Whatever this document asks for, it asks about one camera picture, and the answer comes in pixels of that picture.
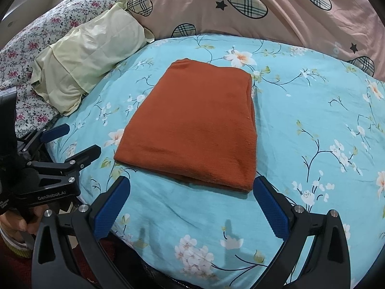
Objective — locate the white floral quilt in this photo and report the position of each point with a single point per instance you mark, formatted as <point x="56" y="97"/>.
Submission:
<point x="45" y="27"/>

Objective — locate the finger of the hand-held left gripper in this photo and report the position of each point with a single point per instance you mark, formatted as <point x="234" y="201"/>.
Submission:
<point x="55" y="133"/>
<point x="85" y="155"/>

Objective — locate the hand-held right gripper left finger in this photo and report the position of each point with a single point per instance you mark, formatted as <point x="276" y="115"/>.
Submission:
<point x="111" y="207"/>

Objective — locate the orange knit sweater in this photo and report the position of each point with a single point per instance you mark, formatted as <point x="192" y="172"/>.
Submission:
<point x="195" y="120"/>

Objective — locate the pale yellow pillow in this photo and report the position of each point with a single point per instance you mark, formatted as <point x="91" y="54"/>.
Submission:
<point x="87" y="54"/>

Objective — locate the pink quilt with plaid hearts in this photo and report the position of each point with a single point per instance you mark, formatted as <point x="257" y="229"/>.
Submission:
<point x="285" y="21"/>

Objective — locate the light blue floral bedsheet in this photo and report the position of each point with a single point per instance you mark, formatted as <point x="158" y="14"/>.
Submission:
<point x="300" y="111"/>

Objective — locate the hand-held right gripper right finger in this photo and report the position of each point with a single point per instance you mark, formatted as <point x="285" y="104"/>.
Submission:
<point x="270" y="207"/>

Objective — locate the person's left hand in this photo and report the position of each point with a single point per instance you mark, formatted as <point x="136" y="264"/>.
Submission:
<point x="16" y="224"/>

